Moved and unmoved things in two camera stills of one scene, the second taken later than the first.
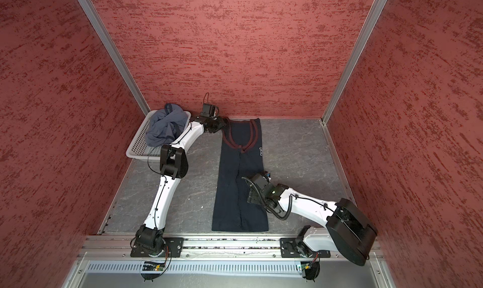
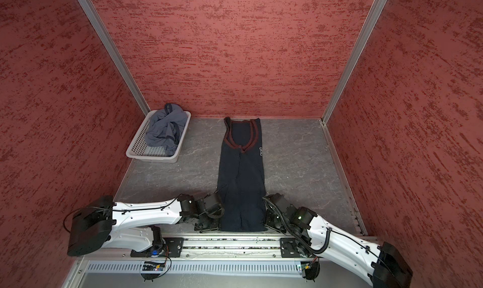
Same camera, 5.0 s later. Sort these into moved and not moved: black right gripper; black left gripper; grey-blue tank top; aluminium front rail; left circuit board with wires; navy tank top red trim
Moved: black right gripper; black left gripper
Not moved: navy tank top red trim; left circuit board with wires; grey-blue tank top; aluminium front rail
